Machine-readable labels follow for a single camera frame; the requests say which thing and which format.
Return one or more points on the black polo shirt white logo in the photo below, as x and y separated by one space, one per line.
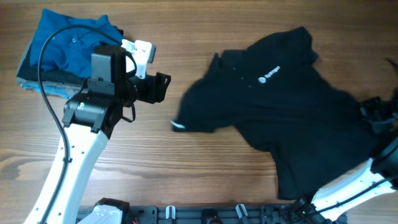
271 93

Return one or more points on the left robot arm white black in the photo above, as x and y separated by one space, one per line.
118 79

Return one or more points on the light blue folded garment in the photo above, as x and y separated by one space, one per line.
63 91

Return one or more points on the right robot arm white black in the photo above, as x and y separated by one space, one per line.
377 177

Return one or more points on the blue folded polo shirt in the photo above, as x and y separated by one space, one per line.
69 50

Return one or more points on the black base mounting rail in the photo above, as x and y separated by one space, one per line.
115 211

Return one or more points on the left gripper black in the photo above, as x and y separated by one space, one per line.
156 88

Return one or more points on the dark charcoal folded garment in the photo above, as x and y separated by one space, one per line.
26 72

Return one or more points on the grey folded garment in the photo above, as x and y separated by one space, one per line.
21 81

